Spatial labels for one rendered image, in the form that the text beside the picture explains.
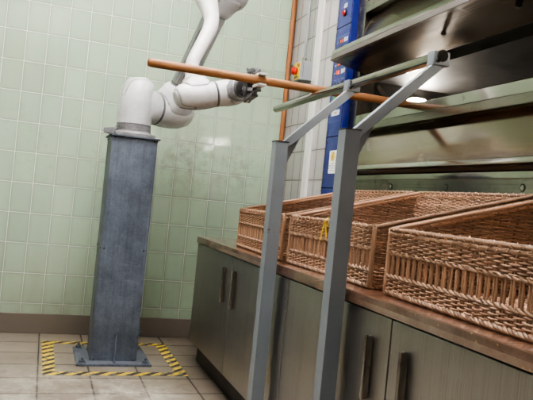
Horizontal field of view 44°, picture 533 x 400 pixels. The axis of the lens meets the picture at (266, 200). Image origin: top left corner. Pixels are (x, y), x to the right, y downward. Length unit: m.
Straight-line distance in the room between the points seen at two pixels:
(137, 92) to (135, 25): 0.69
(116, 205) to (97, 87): 0.81
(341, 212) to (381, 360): 0.35
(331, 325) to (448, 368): 0.40
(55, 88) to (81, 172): 0.44
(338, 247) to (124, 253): 1.58
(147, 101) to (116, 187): 0.41
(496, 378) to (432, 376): 0.18
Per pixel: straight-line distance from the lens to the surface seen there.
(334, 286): 1.54
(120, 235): 2.94
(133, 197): 2.94
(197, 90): 2.57
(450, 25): 2.24
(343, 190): 1.53
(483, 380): 1.15
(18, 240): 3.49
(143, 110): 2.99
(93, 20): 3.59
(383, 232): 1.60
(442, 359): 1.24
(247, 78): 2.33
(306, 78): 3.42
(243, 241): 2.56
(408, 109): 2.50
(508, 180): 1.99
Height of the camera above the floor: 0.76
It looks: level
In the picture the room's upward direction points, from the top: 6 degrees clockwise
